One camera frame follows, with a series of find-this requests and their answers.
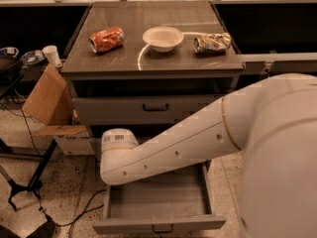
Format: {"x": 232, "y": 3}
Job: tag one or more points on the crushed gold can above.
{"x": 212, "y": 43}

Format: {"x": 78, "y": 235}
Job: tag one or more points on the grey top drawer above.
{"x": 145, "y": 101}

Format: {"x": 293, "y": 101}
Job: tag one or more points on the blue bowl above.
{"x": 33, "y": 58}

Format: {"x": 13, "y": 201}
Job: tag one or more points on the dark bowl far left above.
{"x": 9, "y": 59}

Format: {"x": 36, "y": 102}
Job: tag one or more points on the grey drawer cabinet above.
{"x": 134, "y": 59}

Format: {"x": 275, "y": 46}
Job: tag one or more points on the grey bottom drawer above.
{"x": 176, "y": 201}

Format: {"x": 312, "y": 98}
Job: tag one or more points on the brown cardboard box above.
{"x": 50, "y": 104}

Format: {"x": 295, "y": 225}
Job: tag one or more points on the white paper cup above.
{"x": 52, "y": 55}

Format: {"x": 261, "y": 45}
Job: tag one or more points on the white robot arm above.
{"x": 273, "y": 122}

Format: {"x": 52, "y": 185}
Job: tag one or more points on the white paper bowl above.
{"x": 163, "y": 39}

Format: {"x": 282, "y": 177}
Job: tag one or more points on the crushed orange soda can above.
{"x": 106, "y": 40}

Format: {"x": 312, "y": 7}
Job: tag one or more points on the black tripod stand left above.
{"x": 35, "y": 183}

